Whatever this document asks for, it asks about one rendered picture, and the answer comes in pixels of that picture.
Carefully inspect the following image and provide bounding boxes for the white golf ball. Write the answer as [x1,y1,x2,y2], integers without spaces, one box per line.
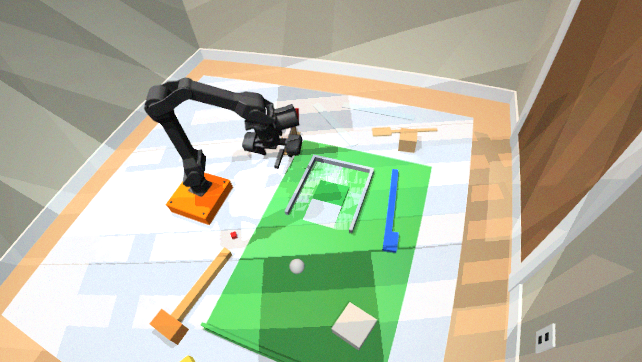
[289,259,304,274]

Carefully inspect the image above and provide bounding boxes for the green flat mat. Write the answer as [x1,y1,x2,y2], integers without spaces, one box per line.
[206,140,432,362]

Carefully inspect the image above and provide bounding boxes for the white square block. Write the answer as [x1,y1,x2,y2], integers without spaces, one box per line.
[332,302,377,350]

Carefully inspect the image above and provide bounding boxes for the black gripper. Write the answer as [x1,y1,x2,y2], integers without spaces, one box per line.
[242,125,303,158]

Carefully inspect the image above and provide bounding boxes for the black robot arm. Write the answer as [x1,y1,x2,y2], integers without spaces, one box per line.
[144,77,299,198]

